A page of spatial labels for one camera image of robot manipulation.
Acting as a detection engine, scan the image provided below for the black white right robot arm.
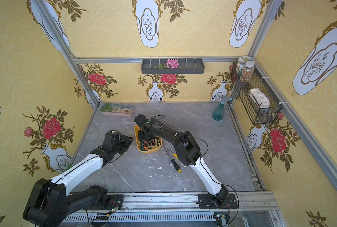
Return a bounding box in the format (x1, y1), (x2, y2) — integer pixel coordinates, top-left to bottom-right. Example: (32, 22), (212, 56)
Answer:
(134, 114), (229, 202)

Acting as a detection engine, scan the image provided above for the yellow handle screwdriver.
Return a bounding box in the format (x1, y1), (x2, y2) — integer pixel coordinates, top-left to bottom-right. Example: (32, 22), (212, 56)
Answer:
(163, 146), (178, 159)

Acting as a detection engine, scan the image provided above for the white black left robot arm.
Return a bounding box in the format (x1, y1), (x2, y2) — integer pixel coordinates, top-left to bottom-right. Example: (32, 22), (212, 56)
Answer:
(23, 130), (133, 227)

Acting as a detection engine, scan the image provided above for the aluminium corner post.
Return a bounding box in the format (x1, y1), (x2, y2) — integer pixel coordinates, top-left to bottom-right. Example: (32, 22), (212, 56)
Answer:
(27, 1), (101, 109)

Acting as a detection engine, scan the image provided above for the pink artificial flower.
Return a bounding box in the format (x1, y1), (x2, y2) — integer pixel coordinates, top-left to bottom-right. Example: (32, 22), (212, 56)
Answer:
(165, 59), (179, 69)

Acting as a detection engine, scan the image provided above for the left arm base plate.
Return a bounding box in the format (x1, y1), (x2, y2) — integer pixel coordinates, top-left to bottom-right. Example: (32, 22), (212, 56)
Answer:
(101, 194), (124, 210)

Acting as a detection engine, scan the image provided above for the black yellow small screwdriver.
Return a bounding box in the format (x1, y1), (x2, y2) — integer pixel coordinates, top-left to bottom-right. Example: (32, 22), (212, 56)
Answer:
(156, 137), (161, 147)

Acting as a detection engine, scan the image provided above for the yellow plastic storage box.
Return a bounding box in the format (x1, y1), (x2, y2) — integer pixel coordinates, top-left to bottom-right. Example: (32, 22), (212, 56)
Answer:
(134, 125), (163, 154)

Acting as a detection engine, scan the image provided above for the jar with white lid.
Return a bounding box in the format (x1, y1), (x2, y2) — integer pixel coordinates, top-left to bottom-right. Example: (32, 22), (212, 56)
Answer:
(240, 61), (255, 82)

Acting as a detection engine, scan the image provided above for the grey wall shelf tray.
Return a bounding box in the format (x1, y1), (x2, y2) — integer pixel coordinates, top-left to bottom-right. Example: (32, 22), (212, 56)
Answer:
(141, 57), (205, 74)

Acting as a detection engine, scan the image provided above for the teal spray bottle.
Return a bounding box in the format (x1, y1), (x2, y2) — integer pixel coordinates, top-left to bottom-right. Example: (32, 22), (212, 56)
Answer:
(212, 96), (232, 121)

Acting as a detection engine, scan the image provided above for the beige cloth bundle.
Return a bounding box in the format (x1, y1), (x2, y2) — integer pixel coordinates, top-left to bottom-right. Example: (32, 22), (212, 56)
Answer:
(249, 88), (270, 109)

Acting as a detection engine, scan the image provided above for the black handle yellow-cap screwdriver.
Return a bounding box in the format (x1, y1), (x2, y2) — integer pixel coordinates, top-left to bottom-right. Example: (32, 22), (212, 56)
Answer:
(163, 147), (181, 173)

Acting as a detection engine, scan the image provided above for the large orange black screwdriver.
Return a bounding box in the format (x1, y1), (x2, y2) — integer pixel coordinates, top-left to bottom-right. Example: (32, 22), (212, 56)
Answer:
(143, 140), (151, 151)

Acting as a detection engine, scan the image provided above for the black wire wall basket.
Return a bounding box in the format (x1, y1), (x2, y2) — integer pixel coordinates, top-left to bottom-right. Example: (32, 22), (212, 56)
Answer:
(231, 62), (282, 124)

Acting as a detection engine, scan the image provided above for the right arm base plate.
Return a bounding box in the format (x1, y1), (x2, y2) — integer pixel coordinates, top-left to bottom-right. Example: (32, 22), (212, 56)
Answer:
(197, 194), (238, 210)

